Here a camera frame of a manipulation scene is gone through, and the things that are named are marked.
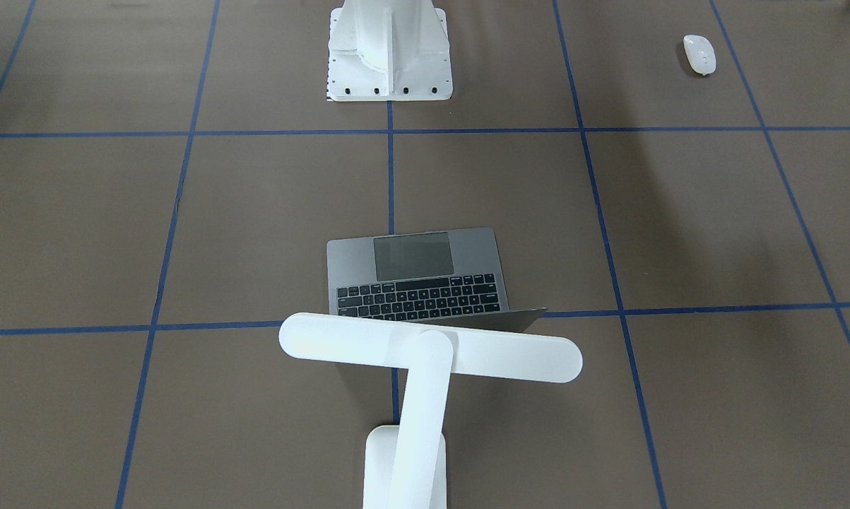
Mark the grey laptop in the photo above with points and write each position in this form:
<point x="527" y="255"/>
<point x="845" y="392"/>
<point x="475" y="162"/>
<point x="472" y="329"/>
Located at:
<point x="449" y="277"/>

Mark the white desk lamp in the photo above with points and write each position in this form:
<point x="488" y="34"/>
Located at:
<point x="406" y="464"/>

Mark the white computer mouse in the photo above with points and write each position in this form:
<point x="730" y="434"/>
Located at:
<point x="700" y="54"/>

